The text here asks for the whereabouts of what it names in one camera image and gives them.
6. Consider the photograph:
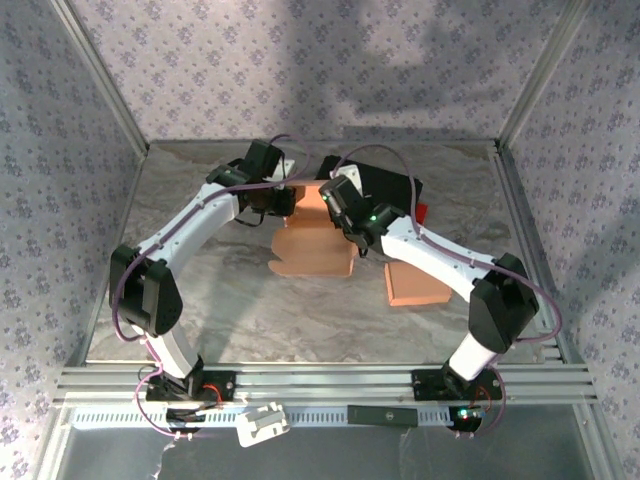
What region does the black connector box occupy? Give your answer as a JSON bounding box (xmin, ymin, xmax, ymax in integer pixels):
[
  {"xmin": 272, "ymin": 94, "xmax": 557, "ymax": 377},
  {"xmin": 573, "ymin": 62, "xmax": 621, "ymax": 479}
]
[{"xmin": 165, "ymin": 407, "xmax": 221, "ymax": 434}]

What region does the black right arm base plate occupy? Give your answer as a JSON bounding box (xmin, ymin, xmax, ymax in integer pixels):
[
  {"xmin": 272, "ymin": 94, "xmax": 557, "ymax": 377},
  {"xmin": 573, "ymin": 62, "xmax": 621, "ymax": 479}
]
[{"xmin": 410, "ymin": 367, "xmax": 504, "ymax": 402}]

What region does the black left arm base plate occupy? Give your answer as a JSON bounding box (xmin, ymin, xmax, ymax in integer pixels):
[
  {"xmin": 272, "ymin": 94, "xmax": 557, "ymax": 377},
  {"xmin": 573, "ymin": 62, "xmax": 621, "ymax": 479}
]
[{"xmin": 144, "ymin": 369, "xmax": 237, "ymax": 403}]

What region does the small circuit board green light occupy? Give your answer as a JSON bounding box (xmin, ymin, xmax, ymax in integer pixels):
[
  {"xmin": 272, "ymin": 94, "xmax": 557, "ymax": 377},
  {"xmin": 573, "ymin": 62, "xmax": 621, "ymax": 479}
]
[{"xmin": 448, "ymin": 405, "xmax": 487, "ymax": 432}]

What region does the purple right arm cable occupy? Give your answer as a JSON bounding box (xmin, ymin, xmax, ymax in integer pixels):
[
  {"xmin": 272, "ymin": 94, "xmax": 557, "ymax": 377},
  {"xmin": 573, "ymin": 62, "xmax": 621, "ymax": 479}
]
[{"xmin": 329, "ymin": 144, "xmax": 562, "ymax": 441}]

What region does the white slotted cable duct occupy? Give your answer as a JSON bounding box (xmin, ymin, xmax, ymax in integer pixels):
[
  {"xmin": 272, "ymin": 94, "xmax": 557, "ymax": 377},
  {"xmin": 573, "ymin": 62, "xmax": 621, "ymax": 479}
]
[{"xmin": 69, "ymin": 405, "xmax": 484, "ymax": 430}]

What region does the black flat bar device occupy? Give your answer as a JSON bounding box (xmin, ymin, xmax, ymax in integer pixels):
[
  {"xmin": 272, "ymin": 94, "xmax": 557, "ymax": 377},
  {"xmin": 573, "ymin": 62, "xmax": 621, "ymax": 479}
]
[{"xmin": 346, "ymin": 404, "xmax": 419, "ymax": 428}]

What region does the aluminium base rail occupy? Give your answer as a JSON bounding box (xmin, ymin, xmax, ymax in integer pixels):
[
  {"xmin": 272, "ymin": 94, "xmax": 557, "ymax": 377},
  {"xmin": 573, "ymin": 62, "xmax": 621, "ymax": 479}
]
[{"xmin": 52, "ymin": 363, "xmax": 600, "ymax": 407}]

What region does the brown cardboard box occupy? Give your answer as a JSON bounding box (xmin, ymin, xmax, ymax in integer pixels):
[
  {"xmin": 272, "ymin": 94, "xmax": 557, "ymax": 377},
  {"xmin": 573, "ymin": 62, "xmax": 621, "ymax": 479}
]
[
  {"xmin": 268, "ymin": 180, "xmax": 359, "ymax": 279},
  {"xmin": 383, "ymin": 259, "xmax": 451, "ymax": 308}
]

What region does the black case with metal latches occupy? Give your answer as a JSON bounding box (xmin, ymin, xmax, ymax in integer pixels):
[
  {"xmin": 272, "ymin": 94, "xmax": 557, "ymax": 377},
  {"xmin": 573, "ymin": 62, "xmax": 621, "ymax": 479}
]
[{"xmin": 314, "ymin": 154, "xmax": 424, "ymax": 224}]

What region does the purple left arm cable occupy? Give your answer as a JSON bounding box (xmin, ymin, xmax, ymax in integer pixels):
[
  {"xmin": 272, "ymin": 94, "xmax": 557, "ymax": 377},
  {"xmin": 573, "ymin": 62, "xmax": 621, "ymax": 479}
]
[{"xmin": 112, "ymin": 133, "xmax": 311, "ymax": 444}]

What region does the aluminium frame post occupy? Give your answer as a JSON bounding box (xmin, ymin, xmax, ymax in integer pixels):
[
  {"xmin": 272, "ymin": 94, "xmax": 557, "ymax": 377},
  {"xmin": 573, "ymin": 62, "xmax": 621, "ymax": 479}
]
[
  {"xmin": 494, "ymin": 0, "xmax": 600, "ymax": 151},
  {"xmin": 49, "ymin": 0, "xmax": 151, "ymax": 156}
]

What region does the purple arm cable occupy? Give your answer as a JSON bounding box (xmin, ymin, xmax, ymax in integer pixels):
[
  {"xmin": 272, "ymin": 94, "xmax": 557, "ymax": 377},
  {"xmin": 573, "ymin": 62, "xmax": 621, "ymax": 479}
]
[
  {"xmin": 112, "ymin": 133, "xmax": 311, "ymax": 444},
  {"xmin": 329, "ymin": 144, "xmax": 562, "ymax": 441}
]

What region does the white plastic clip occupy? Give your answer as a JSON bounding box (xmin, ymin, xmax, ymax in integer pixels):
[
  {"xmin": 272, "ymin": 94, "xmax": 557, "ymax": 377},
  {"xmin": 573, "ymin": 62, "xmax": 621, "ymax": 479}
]
[{"xmin": 235, "ymin": 401, "xmax": 291, "ymax": 448}]

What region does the aluminium side rail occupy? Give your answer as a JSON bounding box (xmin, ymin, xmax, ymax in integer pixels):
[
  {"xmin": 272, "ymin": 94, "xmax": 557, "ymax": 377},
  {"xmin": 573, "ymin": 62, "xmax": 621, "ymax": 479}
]
[
  {"xmin": 67, "ymin": 142, "xmax": 151, "ymax": 367},
  {"xmin": 492, "ymin": 142, "xmax": 589, "ymax": 366}
]

